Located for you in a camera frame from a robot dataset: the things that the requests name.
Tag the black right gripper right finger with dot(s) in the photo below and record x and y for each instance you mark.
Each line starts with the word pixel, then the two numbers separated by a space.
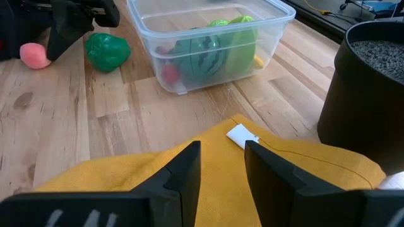
pixel 277 195

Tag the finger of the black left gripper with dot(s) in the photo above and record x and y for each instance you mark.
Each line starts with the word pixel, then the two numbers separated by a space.
pixel 67 34

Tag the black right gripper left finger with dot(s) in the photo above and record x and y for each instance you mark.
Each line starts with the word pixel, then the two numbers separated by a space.
pixel 176 189

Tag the pink peach toy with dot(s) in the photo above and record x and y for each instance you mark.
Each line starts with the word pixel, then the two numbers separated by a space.
pixel 33 56

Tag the dark red cherry toy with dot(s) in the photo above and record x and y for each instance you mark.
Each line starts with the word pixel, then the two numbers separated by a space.
pixel 161 50

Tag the red strawberry toy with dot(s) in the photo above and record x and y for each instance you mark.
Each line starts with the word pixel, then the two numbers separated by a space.
pixel 170 74

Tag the striped green watermelon toy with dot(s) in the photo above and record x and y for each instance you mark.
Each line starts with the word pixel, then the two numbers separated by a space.
pixel 202 56

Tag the light green cabbage toy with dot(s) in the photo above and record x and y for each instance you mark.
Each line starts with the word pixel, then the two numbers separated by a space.
pixel 217 22

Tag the small yellow produce toy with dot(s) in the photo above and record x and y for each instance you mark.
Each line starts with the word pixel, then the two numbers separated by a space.
pixel 258 62

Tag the lime green fruit toy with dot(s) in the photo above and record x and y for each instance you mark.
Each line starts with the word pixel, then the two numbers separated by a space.
pixel 240 47

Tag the clear plastic tupperware container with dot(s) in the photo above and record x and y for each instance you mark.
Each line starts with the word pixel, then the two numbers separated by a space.
pixel 268 41

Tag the dark green bell pepper toy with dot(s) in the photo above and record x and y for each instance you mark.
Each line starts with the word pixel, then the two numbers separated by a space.
pixel 107 52

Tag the yellow cloth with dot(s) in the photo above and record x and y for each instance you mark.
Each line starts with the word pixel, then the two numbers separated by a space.
pixel 221 176

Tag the white cloth label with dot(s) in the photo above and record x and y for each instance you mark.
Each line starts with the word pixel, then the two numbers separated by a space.
pixel 241 135

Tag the leafy plant in black pot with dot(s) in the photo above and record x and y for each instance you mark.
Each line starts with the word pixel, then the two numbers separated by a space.
pixel 356 104

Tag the black metal table frame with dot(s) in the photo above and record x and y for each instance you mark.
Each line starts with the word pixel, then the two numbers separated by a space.
pixel 315 22

